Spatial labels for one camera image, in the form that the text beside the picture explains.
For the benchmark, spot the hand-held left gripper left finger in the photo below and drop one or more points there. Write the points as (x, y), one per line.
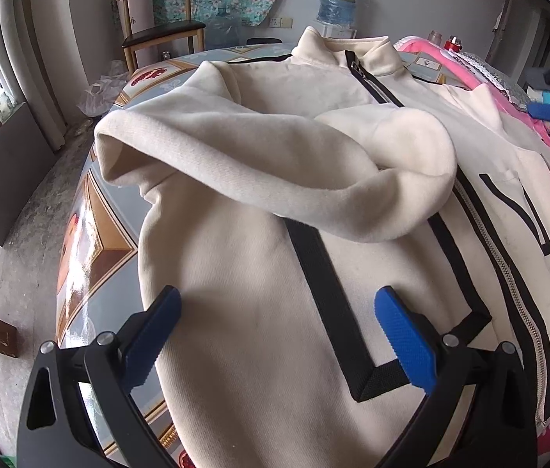
(154, 334)

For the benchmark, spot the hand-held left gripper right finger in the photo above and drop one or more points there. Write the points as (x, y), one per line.
(405, 341)

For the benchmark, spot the cream zip jacket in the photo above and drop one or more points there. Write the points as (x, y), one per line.
(236, 278)

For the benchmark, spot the doorway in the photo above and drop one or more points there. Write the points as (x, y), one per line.
(533, 24)

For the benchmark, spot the silver lace cloth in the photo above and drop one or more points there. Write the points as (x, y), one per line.
(494, 75)

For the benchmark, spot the fruit print tablecloth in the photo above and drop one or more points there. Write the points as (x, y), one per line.
(102, 236)

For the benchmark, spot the red bottle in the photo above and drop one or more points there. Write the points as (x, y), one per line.
(453, 44)

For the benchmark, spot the glass jar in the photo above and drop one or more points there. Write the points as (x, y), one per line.
(435, 37)

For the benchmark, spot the white water dispenser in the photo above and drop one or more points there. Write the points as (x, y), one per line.
(336, 30)

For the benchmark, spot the clear plastic bags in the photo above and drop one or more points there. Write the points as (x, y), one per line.
(104, 90)

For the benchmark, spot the grey curtain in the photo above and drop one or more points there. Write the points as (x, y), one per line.
(41, 58)

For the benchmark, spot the wooden chair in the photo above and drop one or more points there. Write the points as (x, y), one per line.
(163, 34)

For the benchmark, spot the empty clear water jug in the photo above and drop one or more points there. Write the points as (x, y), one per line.
(224, 29)

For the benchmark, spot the pale pink tall box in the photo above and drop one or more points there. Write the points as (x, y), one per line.
(139, 7)

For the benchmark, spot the wall socket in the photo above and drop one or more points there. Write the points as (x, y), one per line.
(281, 22)

